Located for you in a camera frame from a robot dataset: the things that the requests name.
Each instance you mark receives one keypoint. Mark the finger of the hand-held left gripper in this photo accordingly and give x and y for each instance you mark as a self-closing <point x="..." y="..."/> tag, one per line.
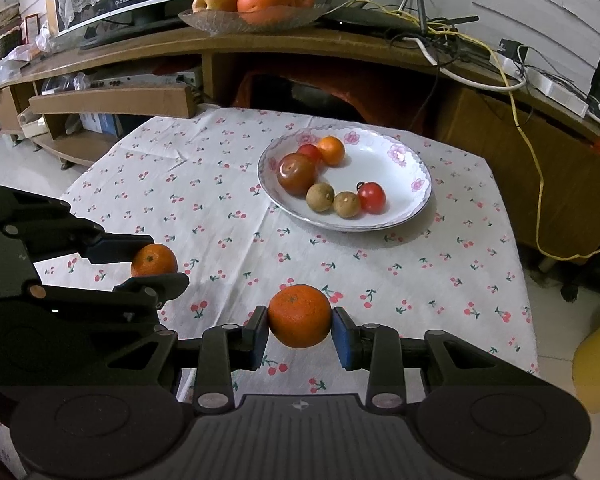
<point x="165" y="285"/>
<point x="117" y="249"/>

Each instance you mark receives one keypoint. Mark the small red tomato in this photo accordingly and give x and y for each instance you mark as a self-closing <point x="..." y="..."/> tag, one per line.
<point x="309" y="151"/>
<point x="371" y="197"/>

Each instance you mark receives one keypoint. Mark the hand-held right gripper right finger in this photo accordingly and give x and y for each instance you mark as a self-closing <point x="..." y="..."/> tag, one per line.
<point x="345" y="341"/>

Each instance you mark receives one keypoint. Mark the white floral plate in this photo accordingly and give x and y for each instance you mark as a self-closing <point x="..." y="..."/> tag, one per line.
<point x="395" y="180"/>

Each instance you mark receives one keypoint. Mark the white power strip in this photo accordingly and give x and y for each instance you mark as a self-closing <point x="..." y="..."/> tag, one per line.
<point x="555" y="89"/>

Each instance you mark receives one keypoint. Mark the brown kiwi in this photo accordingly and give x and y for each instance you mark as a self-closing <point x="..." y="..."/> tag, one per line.
<point x="346" y="204"/>
<point x="320" y="198"/>

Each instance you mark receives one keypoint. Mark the silver set-top box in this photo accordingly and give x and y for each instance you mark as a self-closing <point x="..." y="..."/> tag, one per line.
<point x="130" y="80"/>

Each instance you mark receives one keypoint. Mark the black television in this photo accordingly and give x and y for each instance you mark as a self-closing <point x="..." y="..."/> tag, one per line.
<point x="145" y="6"/>

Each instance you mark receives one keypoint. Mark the cherry print tablecloth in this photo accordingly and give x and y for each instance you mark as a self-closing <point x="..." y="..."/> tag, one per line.
<point x="220" y="220"/>

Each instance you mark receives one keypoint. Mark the small orange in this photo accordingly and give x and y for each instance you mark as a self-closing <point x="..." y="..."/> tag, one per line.
<point x="154" y="260"/>
<point x="331" y="150"/>
<point x="300" y="316"/>

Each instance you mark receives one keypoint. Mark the blue and white box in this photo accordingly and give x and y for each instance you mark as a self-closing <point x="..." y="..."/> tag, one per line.
<point x="102" y="124"/>

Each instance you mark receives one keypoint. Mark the dark red apple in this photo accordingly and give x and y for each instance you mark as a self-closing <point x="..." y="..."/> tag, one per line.
<point x="296" y="174"/>

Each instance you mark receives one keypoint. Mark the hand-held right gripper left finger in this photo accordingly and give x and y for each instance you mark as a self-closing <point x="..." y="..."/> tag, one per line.
<point x="257" y="335"/>

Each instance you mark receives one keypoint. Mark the wooden television stand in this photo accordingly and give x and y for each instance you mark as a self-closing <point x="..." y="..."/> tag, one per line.
<point x="330" y="43"/>

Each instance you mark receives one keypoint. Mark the black power adapter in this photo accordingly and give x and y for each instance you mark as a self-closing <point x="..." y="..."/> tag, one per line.
<point x="512" y="50"/>

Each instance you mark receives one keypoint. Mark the glass fruit bowl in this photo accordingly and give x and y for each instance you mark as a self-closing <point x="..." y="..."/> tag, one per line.
<point x="280" y="23"/>

